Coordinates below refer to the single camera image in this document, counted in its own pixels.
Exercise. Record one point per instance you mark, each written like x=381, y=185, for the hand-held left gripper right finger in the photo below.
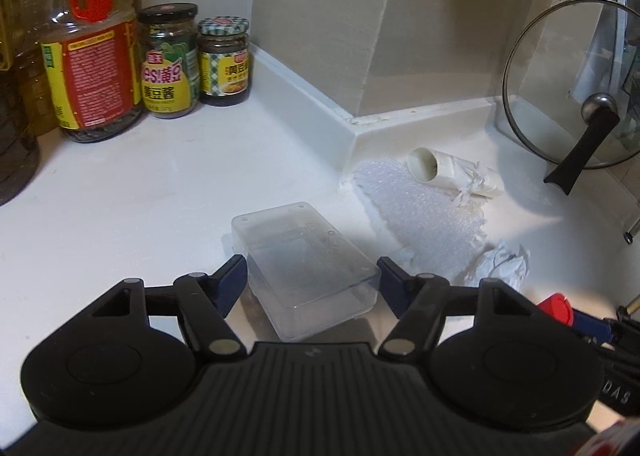
x=395, y=286

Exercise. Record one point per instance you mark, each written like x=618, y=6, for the red plastic cap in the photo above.
x=555, y=308

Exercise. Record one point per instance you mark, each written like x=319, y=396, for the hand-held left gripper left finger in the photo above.
x=232, y=281

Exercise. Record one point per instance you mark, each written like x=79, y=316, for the glass pot lid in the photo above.
x=585, y=140

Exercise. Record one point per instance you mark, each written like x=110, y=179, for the white tissue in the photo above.
x=500, y=263

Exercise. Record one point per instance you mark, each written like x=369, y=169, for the white paper tube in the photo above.
x=450, y=168

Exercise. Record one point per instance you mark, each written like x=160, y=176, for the small checkered lid sauce jar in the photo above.
x=224, y=65

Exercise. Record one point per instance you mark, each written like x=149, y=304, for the clear plastic box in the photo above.
x=300, y=256

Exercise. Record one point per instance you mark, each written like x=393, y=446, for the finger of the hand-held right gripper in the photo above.
x=592, y=326

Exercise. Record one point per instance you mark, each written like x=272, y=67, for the large black lidded sauce jar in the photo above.
x=167, y=70

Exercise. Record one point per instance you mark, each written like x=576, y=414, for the clear bubble wrap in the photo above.
x=420, y=216

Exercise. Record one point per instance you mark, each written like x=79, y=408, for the large dark oil bottle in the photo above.
x=15, y=135

